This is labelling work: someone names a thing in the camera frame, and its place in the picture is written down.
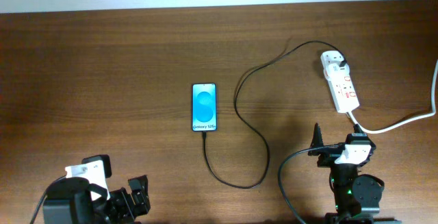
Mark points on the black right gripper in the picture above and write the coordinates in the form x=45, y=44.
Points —
x=330, y=156

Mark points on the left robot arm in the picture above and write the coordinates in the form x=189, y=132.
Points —
x=76, y=200

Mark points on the white power strip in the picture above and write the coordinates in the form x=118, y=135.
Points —
x=342, y=91

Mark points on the white USB charger adapter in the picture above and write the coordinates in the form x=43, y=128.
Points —
x=334, y=72

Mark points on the blue Samsung Galaxy phone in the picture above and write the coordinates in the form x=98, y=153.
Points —
x=204, y=107

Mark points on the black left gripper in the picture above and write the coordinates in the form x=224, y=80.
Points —
x=129, y=212

